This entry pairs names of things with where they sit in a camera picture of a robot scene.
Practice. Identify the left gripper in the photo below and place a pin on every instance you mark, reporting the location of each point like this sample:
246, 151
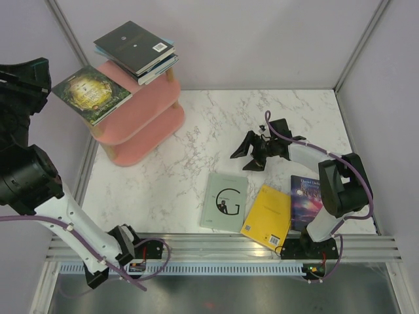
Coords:
33, 78

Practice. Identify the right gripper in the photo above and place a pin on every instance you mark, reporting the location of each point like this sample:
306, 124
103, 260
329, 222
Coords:
258, 163

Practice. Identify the green secret garden book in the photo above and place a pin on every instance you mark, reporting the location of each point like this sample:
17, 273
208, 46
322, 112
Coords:
90, 93

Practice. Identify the black hardcover book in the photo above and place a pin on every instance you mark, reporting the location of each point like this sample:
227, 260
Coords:
128, 31

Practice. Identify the teal 20000 Leagues book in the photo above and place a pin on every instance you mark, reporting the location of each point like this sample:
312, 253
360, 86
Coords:
157, 70

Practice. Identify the light blue book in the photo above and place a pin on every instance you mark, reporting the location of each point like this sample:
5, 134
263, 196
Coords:
138, 57

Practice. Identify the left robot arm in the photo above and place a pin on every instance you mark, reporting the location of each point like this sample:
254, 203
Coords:
31, 185

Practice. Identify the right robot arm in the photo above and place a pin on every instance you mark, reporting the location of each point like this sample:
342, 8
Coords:
343, 182

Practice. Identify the pale grey G book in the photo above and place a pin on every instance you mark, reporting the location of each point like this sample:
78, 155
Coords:
224, 203

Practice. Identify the yellow book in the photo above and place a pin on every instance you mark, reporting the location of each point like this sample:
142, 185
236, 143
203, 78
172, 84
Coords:
269, 218

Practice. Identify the purple Robinson Crusoe book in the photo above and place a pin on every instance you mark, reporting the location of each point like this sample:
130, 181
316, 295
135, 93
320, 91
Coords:
305, 201

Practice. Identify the pink three-tier shelf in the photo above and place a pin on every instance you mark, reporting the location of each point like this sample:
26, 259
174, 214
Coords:
148, 118

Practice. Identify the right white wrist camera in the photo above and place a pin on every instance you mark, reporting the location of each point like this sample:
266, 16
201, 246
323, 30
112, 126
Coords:
262, 129

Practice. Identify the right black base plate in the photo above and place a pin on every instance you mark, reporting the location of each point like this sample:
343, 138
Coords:
293, 249

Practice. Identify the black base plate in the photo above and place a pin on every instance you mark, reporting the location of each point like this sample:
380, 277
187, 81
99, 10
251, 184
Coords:
151, 249
293, 249

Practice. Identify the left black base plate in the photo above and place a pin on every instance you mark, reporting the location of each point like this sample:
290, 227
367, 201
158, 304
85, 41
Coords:
151, 249

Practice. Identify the aluminium front rail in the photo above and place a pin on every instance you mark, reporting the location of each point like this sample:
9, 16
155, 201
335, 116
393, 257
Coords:
238, 248

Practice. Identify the white slotted cable duct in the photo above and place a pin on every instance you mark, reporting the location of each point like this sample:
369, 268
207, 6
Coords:
229, 269

